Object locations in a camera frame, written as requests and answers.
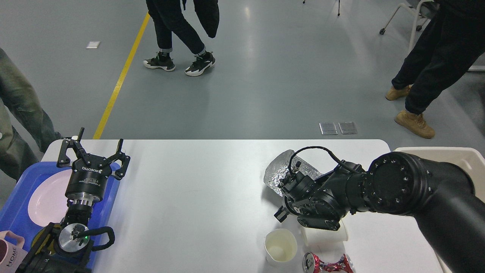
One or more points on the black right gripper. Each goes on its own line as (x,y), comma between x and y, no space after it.
(289,207)

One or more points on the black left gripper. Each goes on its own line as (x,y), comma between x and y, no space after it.
(88,182)

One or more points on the white paper cup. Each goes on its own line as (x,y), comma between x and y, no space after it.
(280,247)
(313,237)

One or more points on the aluminium foil sheet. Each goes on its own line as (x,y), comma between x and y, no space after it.
(278,168)

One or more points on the pink plate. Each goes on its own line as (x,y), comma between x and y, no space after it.
(48,202)

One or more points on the pink ribbed mug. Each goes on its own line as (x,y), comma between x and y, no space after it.
(11,251)

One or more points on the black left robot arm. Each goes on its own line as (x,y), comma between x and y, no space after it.
(65,247)

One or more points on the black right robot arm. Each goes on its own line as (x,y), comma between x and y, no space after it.
(440,196)

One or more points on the crushed red soda can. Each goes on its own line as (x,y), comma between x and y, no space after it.
(311,263)

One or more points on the person in green trousers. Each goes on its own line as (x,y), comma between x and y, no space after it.
(19,99)

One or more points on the blue plastic tray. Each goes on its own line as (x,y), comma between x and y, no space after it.
(15,218)

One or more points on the left metal floor socket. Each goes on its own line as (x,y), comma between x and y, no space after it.
(328,128)

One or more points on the metal floor socket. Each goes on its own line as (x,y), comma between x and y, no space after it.
(328,128)
(348,128)

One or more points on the right metal floor socket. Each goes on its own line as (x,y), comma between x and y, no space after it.
(348,128)

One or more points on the person in black-white sneakers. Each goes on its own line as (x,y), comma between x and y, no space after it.
(168,19)

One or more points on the beige plastic bin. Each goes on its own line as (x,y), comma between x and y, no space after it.
(467,158)

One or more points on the white metal bar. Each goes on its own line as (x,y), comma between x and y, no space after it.
(477,68)

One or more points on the person in tan boots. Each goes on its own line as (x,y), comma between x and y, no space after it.
(447,48)

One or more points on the white frame chair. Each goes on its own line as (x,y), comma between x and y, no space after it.
(420,10)

